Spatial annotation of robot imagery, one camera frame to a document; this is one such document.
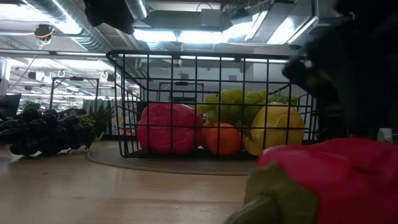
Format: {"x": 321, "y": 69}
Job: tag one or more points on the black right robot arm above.
{"x": 370, "y": 9}

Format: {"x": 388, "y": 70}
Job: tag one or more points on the black background rack frame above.
{"x": 74, "y": 78}

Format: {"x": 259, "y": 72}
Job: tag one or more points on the white cup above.
{"x": 385, "y": 135}

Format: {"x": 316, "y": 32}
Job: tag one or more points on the dark monitor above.
{"x": 9, "y": 105}

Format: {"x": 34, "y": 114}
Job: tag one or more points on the grey round mat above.
{"x": 155, "y": 165}

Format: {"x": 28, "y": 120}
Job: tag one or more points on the silver ventilation duct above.
{"x": 93, "y": 43}
{"x": 141, "y": 9}

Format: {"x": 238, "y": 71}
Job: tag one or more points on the yellow bell pepper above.
{"x": 278, "y": 140}

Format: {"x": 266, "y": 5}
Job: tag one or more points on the ceiling light panel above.
{"x": 155, "y": 35}

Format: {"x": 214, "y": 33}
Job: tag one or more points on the green artificial plant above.
{"x": 104, "y": 119}

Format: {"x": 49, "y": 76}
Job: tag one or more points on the orange mandarin cluster with leaf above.
{"x": 230, "y": 140}

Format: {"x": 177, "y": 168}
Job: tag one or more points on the long red chili pepper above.
{"x": 342, "y": 180}

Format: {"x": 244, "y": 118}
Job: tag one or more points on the black grape bunch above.
{"x": 37, "y": 130}

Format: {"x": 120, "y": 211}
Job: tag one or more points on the red bell pepper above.
{"x": 160, "y": 140}

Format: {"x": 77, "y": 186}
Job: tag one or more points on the green grape bunch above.
{"x": 231, "y": 96}

